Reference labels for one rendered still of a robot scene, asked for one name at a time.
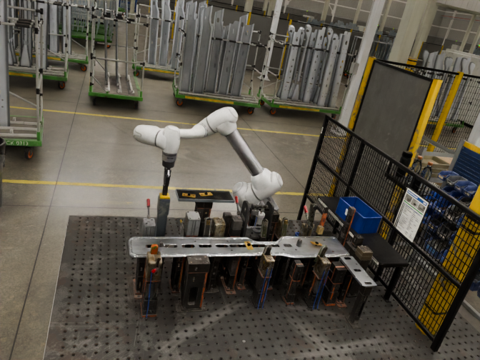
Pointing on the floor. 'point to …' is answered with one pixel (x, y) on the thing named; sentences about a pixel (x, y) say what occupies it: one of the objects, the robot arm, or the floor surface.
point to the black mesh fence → (404, 238)
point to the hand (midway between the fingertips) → (165, 189)
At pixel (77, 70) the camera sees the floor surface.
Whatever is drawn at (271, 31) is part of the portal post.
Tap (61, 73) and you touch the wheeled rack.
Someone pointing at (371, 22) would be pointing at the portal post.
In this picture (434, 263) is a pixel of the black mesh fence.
